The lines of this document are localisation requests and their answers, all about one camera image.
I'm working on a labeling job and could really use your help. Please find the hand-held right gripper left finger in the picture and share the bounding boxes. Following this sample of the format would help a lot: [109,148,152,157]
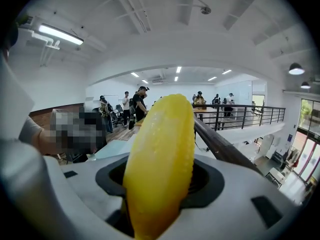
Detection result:
[0,138,133,240]

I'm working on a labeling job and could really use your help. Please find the person's left forearm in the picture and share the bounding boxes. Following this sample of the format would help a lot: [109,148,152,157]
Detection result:
[31,128,53,156]

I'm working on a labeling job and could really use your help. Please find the ceiling tube light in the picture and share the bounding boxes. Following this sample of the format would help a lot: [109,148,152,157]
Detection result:
[38,23,85,46]

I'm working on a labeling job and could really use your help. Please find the black metal railing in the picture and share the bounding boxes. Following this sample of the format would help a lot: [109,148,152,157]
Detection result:
[192,103,286,131]

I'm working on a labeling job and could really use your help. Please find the dark curved railing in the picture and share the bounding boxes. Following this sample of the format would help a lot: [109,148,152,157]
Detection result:
[193,116,265,177]

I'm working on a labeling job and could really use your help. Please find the glass entrance doors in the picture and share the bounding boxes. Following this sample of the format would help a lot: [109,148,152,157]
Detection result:
[291,97,320,185]

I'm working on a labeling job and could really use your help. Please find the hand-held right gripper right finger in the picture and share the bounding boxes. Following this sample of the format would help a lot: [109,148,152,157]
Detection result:
[159,153,301,240]

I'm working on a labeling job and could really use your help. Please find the white cabinet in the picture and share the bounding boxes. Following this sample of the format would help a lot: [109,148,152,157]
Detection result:
[257,133,275,159]

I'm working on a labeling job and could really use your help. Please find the person's grey shirt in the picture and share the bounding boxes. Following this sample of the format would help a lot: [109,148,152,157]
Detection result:
[18,116,43,142]

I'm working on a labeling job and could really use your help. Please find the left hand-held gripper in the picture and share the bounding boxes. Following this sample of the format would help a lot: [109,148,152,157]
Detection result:
[51,107,107,160]

